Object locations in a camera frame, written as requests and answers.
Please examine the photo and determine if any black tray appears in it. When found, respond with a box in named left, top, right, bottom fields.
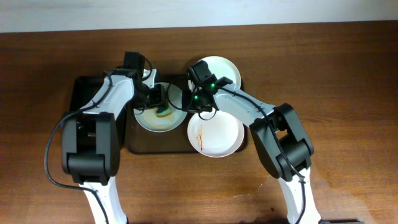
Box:
left=68, top=75, right=128, bottom=147

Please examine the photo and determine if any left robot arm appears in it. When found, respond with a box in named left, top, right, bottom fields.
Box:
left=62, top=52, right=165, bottom=223

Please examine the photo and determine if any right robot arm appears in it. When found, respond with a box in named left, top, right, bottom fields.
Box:
left=182, top=60, right=322, bottom=223

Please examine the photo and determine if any yellow green sponge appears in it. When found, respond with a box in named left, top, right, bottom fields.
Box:
left=155, top=106, right=172, bottom=118

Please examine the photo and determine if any brown plastic tray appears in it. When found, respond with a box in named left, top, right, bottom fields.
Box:
left=124, top=75, right=248, bottom=155

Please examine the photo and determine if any white plate with brown streak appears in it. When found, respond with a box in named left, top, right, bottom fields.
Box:
left=187, top=109, right=245, bottom=158

